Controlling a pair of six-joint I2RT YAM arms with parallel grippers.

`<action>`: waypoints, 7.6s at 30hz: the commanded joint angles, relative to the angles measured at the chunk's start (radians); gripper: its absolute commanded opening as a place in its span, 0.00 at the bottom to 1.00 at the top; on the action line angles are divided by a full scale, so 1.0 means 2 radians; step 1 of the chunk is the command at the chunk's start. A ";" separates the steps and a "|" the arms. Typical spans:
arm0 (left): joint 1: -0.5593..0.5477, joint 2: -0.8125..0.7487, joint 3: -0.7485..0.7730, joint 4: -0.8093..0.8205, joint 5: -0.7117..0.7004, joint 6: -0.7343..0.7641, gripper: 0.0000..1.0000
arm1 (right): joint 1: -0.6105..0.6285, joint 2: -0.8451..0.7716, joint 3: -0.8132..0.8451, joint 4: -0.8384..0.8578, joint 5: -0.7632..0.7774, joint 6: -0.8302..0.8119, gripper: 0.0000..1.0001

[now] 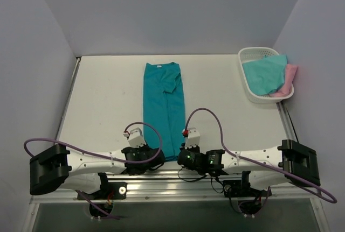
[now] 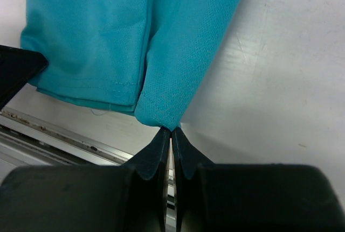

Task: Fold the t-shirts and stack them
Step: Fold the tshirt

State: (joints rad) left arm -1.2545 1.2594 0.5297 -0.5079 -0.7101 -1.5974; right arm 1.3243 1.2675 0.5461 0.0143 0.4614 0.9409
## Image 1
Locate teal t shirt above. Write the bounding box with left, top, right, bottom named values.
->
left=143, top=62, right=185, bottom=161

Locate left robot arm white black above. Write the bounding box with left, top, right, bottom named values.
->
left=30, top=144, right=165, bottom=199

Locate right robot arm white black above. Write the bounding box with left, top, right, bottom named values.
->
left=177, top=139, right=321, bottom=196

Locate light teal shirt in basket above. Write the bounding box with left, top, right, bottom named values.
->
left=242, top=55, right=287, bottom=96

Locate white plastic laundry basket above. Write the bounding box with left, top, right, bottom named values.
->
left=238, top=47, right=298, bottom=104

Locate pink shirt in basket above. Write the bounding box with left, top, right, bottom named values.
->
left=270, top=64, right=298, bottom=97

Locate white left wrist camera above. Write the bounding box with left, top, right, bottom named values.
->
left=123, top=128, right=147, bottom=148

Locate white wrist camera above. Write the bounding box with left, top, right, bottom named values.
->
left=123, top=128, right=147, bottom=148
left=182, top=128, right=201, bottom=149

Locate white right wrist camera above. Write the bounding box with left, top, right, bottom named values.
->
left=182, top=128, right=201, bottom=149

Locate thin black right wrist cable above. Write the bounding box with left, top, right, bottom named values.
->
left=177, top=168, right=226, bottom=195

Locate aluminium rail frame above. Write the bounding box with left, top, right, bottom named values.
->
left=29, top=100, right=323, bottom=205

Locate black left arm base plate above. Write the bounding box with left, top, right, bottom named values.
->
left=75, top=181, right=127, bottom=200

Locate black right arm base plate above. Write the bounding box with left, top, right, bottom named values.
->
left=221, top=180, right=272, bottom=198

